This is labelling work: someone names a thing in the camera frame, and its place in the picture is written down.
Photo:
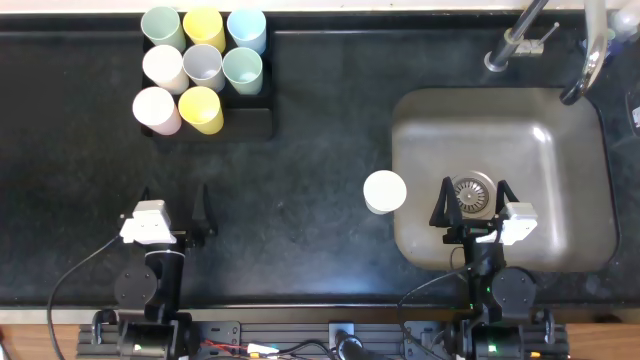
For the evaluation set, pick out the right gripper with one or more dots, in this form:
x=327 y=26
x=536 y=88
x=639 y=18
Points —
x=470 y=231

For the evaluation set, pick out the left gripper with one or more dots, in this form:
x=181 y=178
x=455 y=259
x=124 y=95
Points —
x=189 y=238

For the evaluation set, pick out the white cup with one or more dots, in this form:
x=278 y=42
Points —
x=384 y=191

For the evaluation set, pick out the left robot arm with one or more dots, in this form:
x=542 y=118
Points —
x=165 y=280

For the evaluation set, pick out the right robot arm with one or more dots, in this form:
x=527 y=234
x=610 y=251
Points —
x=512 y=290

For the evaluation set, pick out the steel sink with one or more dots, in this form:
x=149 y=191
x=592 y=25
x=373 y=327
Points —
x=550 y=150

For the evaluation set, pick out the pink cup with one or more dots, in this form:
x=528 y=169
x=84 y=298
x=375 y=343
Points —
x=154 y=106

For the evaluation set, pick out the yellow cup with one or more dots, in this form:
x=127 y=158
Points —
x=199 y=105
x=202 y=25

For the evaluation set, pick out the black tray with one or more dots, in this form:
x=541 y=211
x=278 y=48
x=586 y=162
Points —
x=250 y=122

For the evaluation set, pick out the beige cup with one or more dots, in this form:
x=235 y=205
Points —
x=162 y=65

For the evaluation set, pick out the grey cup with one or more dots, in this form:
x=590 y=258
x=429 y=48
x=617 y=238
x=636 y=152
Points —
x=202 y=64

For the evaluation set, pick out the green cup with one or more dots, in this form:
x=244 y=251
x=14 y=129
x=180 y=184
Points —
x=242 y=67
x=161 y=25

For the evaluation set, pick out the steel tap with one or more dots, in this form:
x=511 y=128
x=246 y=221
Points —
x=595 y=55

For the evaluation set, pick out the blue cup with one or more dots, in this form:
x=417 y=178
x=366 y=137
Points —
x=246 y=26

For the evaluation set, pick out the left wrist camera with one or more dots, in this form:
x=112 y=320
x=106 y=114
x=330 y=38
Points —
x=147 y=223

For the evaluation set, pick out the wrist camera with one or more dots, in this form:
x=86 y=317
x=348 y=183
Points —
x=147 y=223
x=517 y=223

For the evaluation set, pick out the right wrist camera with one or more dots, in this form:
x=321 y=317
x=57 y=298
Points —
x=517 y=223

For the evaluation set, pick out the mounting rail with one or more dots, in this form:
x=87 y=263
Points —
x=300 y=336

